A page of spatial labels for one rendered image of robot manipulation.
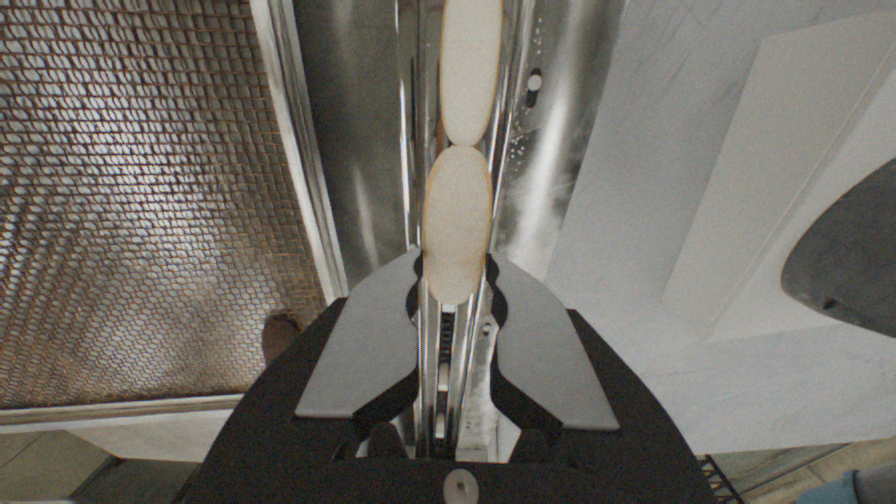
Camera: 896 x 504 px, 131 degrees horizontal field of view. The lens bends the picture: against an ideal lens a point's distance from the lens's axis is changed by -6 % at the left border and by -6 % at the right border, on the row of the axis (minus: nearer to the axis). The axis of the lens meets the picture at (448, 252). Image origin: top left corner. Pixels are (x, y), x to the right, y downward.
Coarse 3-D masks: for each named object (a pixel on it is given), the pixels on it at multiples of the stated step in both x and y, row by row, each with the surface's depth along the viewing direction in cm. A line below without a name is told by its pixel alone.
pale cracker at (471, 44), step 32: (448, 0) 13; (480, 0) 13; (448, 32) 14; (480, 32) 13; (448, 64) 14; (480, 64) 14; (448, 96) 15; (480, 96) 15; (448, 128) 16; (480, 128) 16
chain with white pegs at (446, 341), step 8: (448, 320) 29; (448, 328) 29; (448, 336) 30; (440, 344) 30; (448, 344) 31; (440, 352) 31; (448, 352) 31; (440, 360) 32; (448, 360) 32; (440, 368) 32; (448, 368) 32; (440, 376) 31; (448, 376) 31; (440, 384) 30; (440, 392) 36; (440, 400) 38; (440, 408) 39; (440, 416) 39; (440, 424) 38; (440, 432) 37; (440, 440) 45; (440, 448) 46; (440, 456) 45
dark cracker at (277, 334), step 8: (272, 320) 20; (280, 320) 20; (264, 328) 20; (272, 328) 20; (280, 328) 20; (288, 328) 21; (296, 328) 21; (264, 336) 20; (272, 336) 20; (280, 336) 20; (288, 336) 21; (296, 336) 21; (264, 344) 21; (272, 344) 21; (280, 344) 21; (288, 344) 21; (264, 352) 21; (272, 352) 21; (280, 352) 21; (272, 360) 22
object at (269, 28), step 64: (64, 0) 10; (192, 0) 10; (256, 0) 11; (0, 128) 11; (128, 128) 12; (192, 192) 15; (256, 192) 15; (64, 256) 15; (192, 256) 17; (256, 256) 17; (320, 256) 18; (0, 320) 17; (128, 320) 18; (256, 320) 20; (192, 384) 23
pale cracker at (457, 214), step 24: (432, 168) 11; (456, 168) 11; (480, 168) 11; (432, 192) 11; (456, 192) 11; (480, 192) 11; (432, 216) 12; (456, 216) 12; (480, 216) 12; (432, 240) 13; (456, 240) 12; (480, 240) 13; (432, 264) 13; (456, 264) 13; (480, 264) 13; (432, 288) 15; (456, 288) 14
